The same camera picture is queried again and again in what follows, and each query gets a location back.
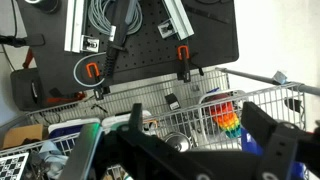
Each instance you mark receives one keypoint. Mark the blue plastic bin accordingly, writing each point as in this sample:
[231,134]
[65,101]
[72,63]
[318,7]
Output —
[61,132]

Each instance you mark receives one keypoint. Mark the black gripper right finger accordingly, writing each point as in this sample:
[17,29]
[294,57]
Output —
[283,144]

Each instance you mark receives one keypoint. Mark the orange-handled clamp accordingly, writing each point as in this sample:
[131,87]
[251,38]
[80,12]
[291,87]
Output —
[94,73]
[183,57]

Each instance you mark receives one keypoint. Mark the right aluminium extrusion rail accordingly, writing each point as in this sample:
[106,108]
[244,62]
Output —
[177,23]

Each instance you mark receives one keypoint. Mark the metal pot with lid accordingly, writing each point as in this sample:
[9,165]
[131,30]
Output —
[178,141]

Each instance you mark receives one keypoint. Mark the black perforated breadboard table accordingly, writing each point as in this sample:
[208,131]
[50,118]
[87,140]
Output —
[146,53]

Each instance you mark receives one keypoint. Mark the rainbow stacking ring toy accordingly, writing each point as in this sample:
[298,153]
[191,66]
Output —
[226,118]

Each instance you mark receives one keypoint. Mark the left aluminium extrusion rail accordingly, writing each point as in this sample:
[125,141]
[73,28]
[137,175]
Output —
[76,40]

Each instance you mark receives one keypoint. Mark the white wire shelf cart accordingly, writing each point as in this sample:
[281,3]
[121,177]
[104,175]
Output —
[168,106]

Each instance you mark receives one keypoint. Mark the left orange-handled clamp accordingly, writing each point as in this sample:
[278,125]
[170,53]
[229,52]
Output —
[94,73]

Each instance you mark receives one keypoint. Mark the brown cardboard box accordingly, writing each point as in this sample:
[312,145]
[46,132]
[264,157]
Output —
[16,136]

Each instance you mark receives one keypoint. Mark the right orange-handled clamp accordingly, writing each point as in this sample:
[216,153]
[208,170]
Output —
[183,57]

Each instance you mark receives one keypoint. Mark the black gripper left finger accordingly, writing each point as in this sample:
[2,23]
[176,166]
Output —
[146,157]

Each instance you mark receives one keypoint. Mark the aluminium extrusion rail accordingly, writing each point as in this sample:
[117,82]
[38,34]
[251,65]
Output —
[177,23]
[76,40]

